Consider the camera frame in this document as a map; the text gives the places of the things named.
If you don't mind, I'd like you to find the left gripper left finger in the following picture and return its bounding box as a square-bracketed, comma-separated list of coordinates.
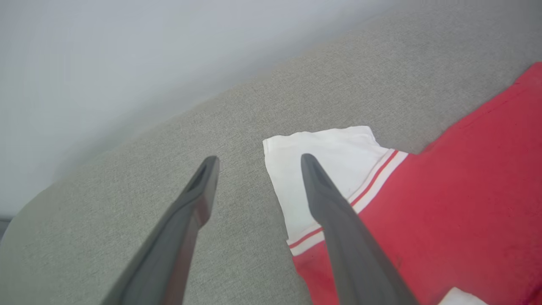
[101, 155, 220, 305]

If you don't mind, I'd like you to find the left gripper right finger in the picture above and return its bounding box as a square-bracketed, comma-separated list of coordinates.
[300, 153, 420, 305]

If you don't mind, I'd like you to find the red cloth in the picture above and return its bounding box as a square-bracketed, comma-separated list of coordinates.
[263, 61, 542, 305]

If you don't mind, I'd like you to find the grey fabric sofa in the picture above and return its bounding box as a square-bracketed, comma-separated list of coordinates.
[0, 0, 542, 305]

